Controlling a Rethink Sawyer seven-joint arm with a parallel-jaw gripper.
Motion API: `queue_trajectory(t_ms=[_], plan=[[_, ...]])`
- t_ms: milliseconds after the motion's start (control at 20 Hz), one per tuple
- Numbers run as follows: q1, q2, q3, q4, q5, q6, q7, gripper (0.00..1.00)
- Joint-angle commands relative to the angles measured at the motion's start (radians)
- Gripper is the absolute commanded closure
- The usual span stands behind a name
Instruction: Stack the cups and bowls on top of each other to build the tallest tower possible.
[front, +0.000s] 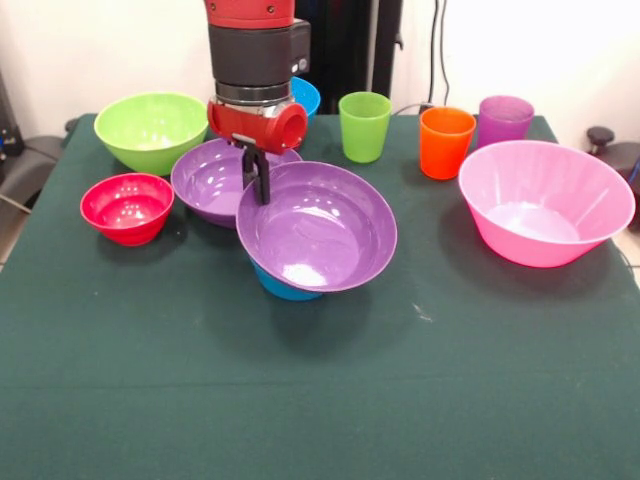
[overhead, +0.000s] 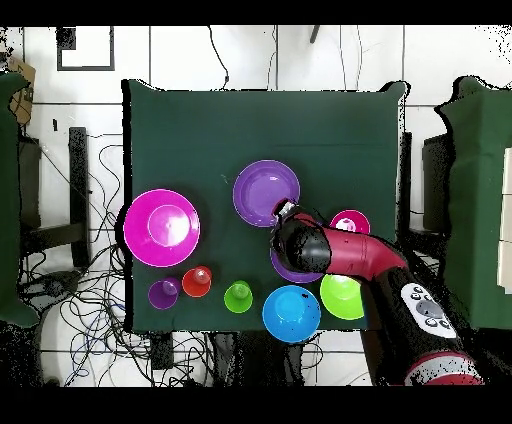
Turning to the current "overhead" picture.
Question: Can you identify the green plastic bowl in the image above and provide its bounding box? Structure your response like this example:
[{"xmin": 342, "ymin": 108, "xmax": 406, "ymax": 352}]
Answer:
[{"xmin": 319, "ymin": 273, "xmax": 366, "ymax": 321}]

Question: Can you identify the blue deep plastic bowl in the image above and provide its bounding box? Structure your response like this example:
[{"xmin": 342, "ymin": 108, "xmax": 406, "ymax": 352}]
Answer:
[{"xmin": 261, "ymin": 284, "xmax": 322, "ymax": 344}]

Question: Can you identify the black cable tangle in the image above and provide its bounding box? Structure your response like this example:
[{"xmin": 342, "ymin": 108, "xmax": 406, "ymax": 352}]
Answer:
[{"xmin": 19, "ymin": 133, "xmax": 217, "ymax": 387}]

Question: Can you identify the red plastic bowl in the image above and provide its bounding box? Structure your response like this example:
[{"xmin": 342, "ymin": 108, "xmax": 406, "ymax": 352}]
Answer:
[{"xmin": 328, "ymin": 209, "xmax": 372, "ymax": 235}]

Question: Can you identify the blue cable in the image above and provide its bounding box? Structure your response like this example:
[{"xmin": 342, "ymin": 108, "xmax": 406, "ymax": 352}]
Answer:
[{"xmin": 69, "ymin": 303, "xmax": 125, "ymax": 379}]

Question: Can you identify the dark pedestal leg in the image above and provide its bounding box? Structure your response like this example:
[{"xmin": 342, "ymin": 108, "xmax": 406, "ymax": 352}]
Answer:
[{"xmin": 21, "ymin": 269, "xmax": 83, "ymax": 299}]

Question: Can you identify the black square floor frame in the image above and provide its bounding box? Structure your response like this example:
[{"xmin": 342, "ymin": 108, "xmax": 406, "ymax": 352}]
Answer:
[{"xmin": 55, "ymin": 26, "xmax": 116, "ymax": 72}]

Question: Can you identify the black box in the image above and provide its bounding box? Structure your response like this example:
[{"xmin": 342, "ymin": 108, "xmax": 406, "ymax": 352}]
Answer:
[{"xmin": 421, "ymin": 133, "xmax": 453, "ymax": 233}]

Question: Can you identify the dark green tablecloth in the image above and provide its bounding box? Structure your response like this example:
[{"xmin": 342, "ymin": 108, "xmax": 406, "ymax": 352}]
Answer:
[{"xmin": 121, "ymin": 78, "xmax": 409, "ymax": 334}]

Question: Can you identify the green plastic cup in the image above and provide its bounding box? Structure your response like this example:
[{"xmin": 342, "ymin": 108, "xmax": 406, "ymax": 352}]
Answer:
[{"xmin": 223, "ymin": 279, "xmax": 254, "ymax": 314}]

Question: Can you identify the brown cardboard box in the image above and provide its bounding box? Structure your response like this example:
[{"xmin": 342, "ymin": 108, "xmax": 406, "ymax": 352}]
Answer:
[{"xmin": 7, "ymin": 57, "xmax": 37, "ymax": 126}]

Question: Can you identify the pink plastic bowl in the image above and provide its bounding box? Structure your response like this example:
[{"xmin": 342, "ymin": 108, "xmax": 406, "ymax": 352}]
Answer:
[{"xmin": 123, "ymin": 188, "xmax": 201, "ymax": 268}]

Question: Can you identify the orange plastic cup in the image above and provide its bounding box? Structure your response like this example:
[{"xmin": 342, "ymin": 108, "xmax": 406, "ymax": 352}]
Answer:
[{"xmin": 181, "ymin": 264, "xmax": 213, "ymax": 298}]

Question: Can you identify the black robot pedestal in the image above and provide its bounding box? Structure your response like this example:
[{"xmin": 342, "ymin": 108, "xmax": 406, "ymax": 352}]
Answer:
[{"xmin": 207, "ymin": 330, "xmax": 321, "ymax": 387}]

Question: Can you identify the black upright bar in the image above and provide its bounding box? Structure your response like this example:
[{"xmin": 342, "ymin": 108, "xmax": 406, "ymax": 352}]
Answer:
[{"xmin": 397, "ymin": 131, "xmax": 413, "ymax": 273}]

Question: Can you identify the black power strip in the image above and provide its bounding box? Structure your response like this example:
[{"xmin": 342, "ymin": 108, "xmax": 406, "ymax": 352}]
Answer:
[{"xmin": 150, "ymin": 331, "xmax": 174, "ymax": 371}]

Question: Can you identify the purple plastic bowl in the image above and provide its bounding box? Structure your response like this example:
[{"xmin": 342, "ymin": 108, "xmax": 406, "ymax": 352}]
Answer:
[
  {"xmin": 269, "ymin": 247, "xmax": 326, "ymax": 285},
  {"xmin": 232, "ymin": 159, "xmax": 301, "ymax": 228}
]

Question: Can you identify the purple plastic cup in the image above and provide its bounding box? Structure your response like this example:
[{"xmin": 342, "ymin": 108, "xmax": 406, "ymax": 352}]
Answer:
[{"xmin": 147, "ymin": 276, "xmax": 182, "ymax": 311}]

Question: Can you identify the black metal stand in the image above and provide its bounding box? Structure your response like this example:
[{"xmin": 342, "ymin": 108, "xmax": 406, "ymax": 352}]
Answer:
[{"xmin": 19, "ymin": 126, "xmax": 91, "ymax": 268}]

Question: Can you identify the green cloth covered table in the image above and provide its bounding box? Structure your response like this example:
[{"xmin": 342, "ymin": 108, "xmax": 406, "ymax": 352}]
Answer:
[
  {"xmin": 435, "ymin": 75, "xmax": 512, "ymax": 333},
  {"xmin": 0, "ymin": 71, "xmax": 41, "ymax": 329}
]

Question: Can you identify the black floor cable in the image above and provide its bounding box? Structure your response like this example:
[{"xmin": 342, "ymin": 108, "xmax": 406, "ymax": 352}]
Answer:
[{"xmin": 206, "ymin": 26, "xmax": 231, "ymax": 91}]

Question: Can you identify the black cabinet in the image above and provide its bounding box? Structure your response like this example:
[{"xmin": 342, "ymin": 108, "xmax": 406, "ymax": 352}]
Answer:
[{"xmin": 17, "ymin": 135, "xmax": 42, "ymax": 229}]

